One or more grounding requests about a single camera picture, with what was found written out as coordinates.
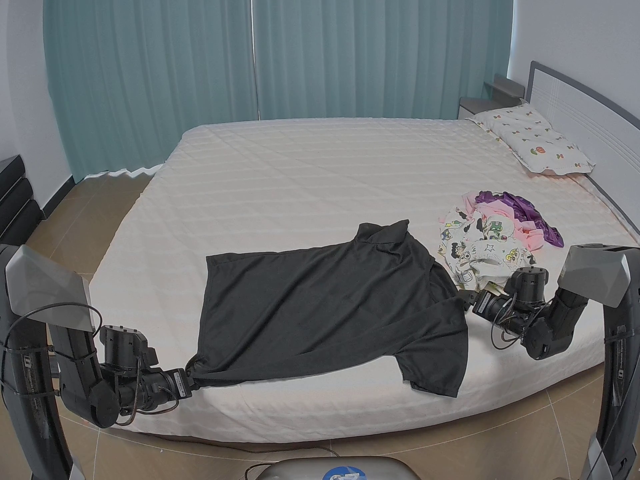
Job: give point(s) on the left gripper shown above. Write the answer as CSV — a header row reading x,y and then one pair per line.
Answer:
x,y
170,385

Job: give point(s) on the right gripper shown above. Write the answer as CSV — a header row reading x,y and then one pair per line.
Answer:
x,y
492,310

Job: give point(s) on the black T-shirt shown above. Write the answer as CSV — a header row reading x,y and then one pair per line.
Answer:
x,y
310,308

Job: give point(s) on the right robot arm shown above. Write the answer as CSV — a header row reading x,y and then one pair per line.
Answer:
x,y
595,278

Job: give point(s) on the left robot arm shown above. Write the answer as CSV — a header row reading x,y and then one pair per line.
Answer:
x,y
45,288

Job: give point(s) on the bed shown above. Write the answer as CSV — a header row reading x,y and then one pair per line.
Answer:
x,y
300,178

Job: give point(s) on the white printed garment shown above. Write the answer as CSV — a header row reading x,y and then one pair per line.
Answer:
x,y
475,253

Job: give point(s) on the pink garment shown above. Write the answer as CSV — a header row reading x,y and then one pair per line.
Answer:
x,y
530,238

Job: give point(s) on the purple garment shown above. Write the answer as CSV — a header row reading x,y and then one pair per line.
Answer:
x,y
520,208

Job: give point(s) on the white printed pillow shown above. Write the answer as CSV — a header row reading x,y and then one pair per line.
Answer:
x,y
535,138

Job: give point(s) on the grey bedside table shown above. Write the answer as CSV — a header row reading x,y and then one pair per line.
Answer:
x,y
482,104

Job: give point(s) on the blue-green curtain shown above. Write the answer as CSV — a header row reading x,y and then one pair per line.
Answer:
x,y
150,68
380,43

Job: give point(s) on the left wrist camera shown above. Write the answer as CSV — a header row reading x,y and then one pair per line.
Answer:
x,y
151,358

